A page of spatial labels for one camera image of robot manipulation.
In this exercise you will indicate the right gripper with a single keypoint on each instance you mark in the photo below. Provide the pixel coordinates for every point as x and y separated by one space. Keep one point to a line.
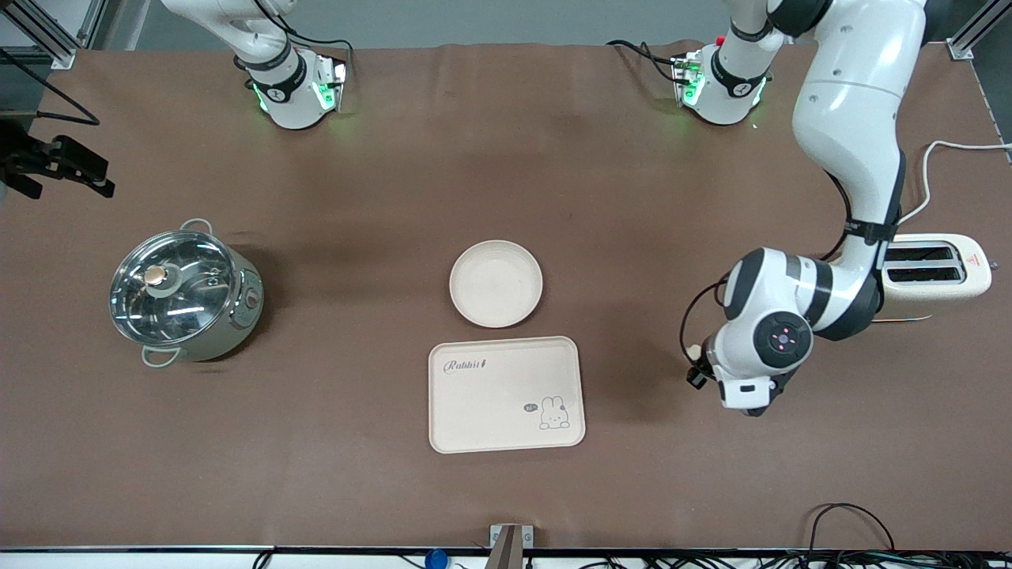
30 157

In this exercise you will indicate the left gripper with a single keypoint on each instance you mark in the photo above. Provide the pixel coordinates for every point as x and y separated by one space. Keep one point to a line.
693 376

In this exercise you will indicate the cream round plate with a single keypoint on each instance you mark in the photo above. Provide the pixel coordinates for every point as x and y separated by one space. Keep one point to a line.
496 283

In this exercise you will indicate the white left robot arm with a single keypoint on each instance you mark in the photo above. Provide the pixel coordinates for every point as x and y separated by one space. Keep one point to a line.
854 118

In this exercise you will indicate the glass pot lid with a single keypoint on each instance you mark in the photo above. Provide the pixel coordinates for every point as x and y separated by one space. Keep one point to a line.
190 292

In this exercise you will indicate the steel electric cooking pot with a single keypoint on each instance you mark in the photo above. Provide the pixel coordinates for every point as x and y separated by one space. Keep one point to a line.
237 316

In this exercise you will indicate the cream two-slot toaster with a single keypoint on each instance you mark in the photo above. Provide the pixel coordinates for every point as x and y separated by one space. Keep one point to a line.
961 273

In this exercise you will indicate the cream rabbit print tray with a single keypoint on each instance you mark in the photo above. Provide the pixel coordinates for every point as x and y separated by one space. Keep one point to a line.
490 403

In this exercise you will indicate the blue round cap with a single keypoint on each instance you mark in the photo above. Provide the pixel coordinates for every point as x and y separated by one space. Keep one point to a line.
436 559

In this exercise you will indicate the brown table cover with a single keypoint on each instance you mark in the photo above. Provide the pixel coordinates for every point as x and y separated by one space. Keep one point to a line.
316 442

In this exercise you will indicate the aluminium frame profile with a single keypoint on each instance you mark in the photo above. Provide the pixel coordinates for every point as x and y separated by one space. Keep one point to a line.
980 32
47 28

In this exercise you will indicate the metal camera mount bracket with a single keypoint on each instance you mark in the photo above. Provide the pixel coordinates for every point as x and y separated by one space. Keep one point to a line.
510 545

